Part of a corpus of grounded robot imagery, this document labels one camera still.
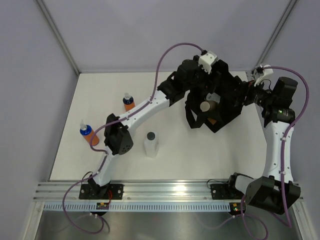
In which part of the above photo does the aluminium corner post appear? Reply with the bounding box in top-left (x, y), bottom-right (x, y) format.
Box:
top-left (34, 0), bottom-right (81, 77)
top-left (253, 0), bottom-right (299, 67)

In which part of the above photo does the orange bottle blue pump top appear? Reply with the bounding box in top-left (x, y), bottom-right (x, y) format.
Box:
top-left (122, 92), bottom-right (136, 112)

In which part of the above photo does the black canvas bag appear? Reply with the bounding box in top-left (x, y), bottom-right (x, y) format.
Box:
top-left (185, 60), bottom-right (250, 133)

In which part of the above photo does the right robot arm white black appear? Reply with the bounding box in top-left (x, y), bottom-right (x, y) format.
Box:
top-left (226, 77), bottom-right (301, 215)

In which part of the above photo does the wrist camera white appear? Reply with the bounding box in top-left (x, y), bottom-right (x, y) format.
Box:
top-left (252, 64), bottom-right (274, 87)
top-left (198, 51), bottom-right (218, 75)

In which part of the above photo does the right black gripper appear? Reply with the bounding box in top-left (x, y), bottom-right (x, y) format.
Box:
top-left (223, 76), bottom-right (276, 109)

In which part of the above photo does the beige pump bottle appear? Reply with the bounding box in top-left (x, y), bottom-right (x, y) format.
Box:
top-left (199, 93), bottom-right (221, 112)

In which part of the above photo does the white slotted cable duct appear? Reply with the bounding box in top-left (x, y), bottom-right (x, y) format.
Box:
top-left (43, 202), bottom-right (231, 213)

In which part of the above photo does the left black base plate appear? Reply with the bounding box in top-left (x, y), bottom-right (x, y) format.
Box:
top-left (78, 183), bottom-right (124, 200)

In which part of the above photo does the left aluminium corner post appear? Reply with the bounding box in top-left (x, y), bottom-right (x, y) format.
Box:
top-left (34, 0), bottom-right (81, 77)

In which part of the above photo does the aluminium mounting rail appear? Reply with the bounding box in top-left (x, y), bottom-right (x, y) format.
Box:
top-left (33, 180), bottom-right (240, 203)

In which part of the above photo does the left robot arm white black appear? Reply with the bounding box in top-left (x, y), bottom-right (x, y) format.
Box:
top-left (87, 58), bottom-right (216, 200)

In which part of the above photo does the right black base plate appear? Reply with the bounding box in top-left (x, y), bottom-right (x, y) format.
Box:
top-left (210, 183), bottom-right (244, 200)

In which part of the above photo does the white bottle grey cap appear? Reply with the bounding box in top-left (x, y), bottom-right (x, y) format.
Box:
top-left (144, 131), bottom-right (159, 158)

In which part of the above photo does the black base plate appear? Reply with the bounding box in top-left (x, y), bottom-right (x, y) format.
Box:
top-left (210, 183), bottom-right (244, 200)
top-left (78, 183), bottom-right (124, 200)

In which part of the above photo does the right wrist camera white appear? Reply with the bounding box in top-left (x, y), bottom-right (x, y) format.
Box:
top-left (252, 64), bottom-right (274, 87)

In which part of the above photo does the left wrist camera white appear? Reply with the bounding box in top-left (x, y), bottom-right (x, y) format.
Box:
top-left (198, 51), bottom-right (218, 75)

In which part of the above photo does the orange spray bottle blue top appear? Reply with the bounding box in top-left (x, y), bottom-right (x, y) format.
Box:
top-left (79, 120), bottom-right (100, 146)

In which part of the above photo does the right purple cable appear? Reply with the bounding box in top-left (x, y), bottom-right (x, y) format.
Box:
top-left (199, 65), bottom-right (311, 237)

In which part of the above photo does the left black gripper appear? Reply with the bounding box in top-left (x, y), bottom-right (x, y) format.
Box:
top-left (183, 55), bottom-right (220, 93)

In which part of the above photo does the right aluminium corner post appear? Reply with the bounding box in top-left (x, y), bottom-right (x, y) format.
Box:
top-left (253, 0), bottom-right (299, 67)

